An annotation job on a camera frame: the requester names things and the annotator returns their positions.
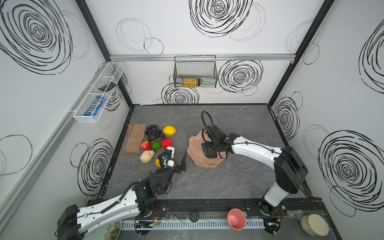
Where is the yellow lemon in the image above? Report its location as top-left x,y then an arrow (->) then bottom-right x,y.
163,126 -> 177,136

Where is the dark brown mangosteen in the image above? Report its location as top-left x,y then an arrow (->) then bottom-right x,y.
147,134 -> 158,143

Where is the white slotted cable duct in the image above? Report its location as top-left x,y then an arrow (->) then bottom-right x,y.
121,218 -> 265,231

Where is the white wire shelf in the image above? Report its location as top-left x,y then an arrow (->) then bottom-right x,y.
73,62 -> 124,124

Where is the small yellow fruit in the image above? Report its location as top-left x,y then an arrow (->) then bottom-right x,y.
156,159 -> 162,168

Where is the red green apple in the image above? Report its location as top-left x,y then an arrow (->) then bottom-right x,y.
141,141 -> 152,151

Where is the black wire basket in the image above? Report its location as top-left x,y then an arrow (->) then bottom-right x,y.
173,60 -> 218,88

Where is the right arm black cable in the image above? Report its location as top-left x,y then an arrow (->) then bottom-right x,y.
200,110 -> 227,160

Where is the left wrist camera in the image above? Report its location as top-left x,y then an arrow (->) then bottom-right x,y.
161,147 -> 176,168

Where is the pink wavy fruit bowl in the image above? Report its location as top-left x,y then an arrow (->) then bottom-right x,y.
186,130 -> 227,169

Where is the pink cup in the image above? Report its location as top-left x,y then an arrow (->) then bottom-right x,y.
227,209 -> 247,231

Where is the brown woven mat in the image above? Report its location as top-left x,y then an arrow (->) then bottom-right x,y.
122,123 -> 147,155

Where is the red crinkled fruit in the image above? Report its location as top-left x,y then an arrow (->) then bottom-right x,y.
162,139 -> 173,150

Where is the green item in basket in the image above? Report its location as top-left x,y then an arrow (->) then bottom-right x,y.
200,77 -> 217,88

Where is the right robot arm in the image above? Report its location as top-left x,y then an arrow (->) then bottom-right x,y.
201,125 -> 308,216

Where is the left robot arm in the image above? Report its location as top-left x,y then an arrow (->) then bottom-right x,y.
55,153 -> 187,240

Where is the aluminium wall rail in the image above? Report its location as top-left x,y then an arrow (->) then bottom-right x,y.
110,54 -> 296,62

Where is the green floral plate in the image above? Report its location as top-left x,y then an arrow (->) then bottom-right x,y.
104,221 -> 122,240

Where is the blue candy packet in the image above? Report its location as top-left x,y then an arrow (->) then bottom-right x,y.
84,96 -> 105,116

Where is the black round knob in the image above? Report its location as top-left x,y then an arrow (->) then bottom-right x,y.
190,212 -> 200,223

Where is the dark grape bunch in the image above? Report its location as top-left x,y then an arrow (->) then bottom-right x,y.
145,125 -> 166,141

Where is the beige pale fruit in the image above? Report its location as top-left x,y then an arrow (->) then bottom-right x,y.
140,150 -> 155,164

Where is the green lime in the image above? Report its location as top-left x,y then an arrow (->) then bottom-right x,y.
151,141 -> 162,151

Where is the yellow bottle in basket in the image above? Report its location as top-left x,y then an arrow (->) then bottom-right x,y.
183,78 -> 200,88

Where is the black remote control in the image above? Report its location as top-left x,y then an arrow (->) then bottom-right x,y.
98,82 -> 117,93

